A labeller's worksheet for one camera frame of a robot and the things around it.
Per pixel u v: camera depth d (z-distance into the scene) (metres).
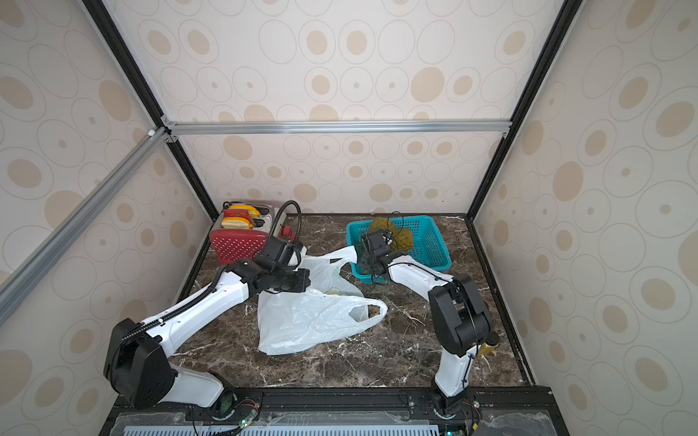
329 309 0.80
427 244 1.06
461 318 0.48
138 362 0.41
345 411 0.73
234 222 0.90
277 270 0.65
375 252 0.73
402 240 1.00
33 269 0.53
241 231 0.90
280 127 1.83
